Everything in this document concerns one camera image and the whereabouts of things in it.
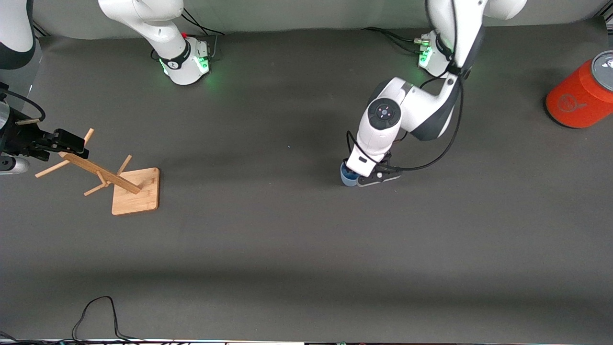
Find light blue plastic cup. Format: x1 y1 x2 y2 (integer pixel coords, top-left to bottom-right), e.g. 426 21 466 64
340 161 361 187

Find wooden cup rack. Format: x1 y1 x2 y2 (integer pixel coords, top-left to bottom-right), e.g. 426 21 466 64
35 127 160 216

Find dark grey table cover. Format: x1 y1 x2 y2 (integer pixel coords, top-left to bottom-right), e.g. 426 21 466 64
0 18 613 344

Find orange cylindrical can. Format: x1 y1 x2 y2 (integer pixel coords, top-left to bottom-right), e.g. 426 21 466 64
546 50 613 129

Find black left arm base cables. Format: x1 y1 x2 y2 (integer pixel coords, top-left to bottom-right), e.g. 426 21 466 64
362 10 448 56

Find black arm base cables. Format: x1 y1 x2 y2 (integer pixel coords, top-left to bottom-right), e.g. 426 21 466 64
362 10 448 56
151 7 227 62

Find thin black loose cable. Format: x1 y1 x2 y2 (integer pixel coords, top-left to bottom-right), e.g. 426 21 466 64
0 296 144 345

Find black right arm base cables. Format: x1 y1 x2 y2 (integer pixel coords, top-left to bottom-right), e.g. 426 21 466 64
151 7 227 62

